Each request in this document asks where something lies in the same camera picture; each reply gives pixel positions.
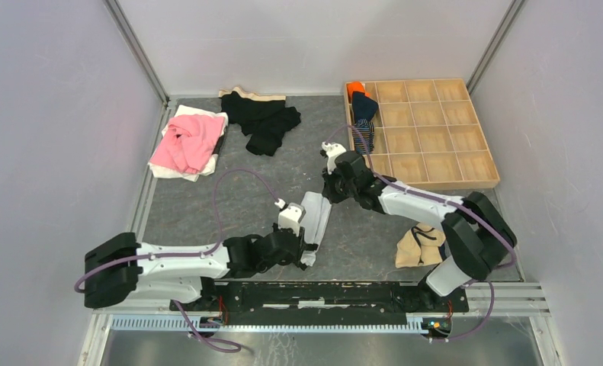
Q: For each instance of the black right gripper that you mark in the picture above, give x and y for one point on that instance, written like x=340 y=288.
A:
x=327 y=191

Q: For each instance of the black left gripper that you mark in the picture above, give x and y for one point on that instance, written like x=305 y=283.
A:
x=295 y=256

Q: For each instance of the white black garment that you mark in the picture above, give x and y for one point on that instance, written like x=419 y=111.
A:
x=315 y=220

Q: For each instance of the navy striped boxer underwear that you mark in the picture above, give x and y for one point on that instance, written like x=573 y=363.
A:
x=363 y=137

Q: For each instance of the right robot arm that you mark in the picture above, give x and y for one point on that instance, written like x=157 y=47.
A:
x=476 y=234

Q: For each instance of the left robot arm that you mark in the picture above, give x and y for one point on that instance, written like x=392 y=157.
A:
x=123 y=269

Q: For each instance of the black underwear pile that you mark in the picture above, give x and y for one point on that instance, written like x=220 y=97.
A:
x=264 y=118

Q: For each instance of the navy rolled garment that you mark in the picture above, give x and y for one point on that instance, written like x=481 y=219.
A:
x=364 y=108

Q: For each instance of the wooden compartment tray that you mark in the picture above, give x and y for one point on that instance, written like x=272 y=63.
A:
x=428 y=135

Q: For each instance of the orange rolled garment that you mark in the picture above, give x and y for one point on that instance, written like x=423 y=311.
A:
x=356 y=87

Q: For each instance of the beige garment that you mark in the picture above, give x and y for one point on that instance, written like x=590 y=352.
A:
x=422 y=245

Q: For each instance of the pink garment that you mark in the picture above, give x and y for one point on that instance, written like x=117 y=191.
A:
x=190 y=141

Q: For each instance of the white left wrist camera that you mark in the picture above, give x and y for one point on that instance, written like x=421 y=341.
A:
x=290 y=216

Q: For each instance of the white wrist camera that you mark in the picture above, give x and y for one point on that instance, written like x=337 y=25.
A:
x=290 y=216
x=331 y=151

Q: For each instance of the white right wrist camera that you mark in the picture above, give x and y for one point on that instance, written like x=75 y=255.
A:
x=331 y=151

